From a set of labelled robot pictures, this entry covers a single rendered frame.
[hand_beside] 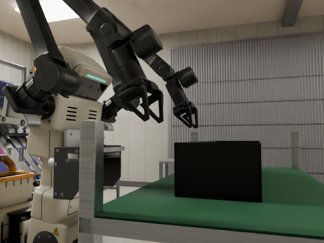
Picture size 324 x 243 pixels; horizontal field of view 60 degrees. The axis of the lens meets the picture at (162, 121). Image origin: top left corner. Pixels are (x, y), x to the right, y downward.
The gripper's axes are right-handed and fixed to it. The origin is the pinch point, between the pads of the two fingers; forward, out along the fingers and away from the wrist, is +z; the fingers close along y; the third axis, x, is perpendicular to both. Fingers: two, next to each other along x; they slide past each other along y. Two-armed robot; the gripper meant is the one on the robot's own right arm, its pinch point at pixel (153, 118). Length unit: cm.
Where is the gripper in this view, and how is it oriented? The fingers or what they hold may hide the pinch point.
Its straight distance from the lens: 68.6
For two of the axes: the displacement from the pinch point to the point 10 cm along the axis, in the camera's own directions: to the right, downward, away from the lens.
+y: 3.3, 0.5, 9.4
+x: -8.4, 4.6, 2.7
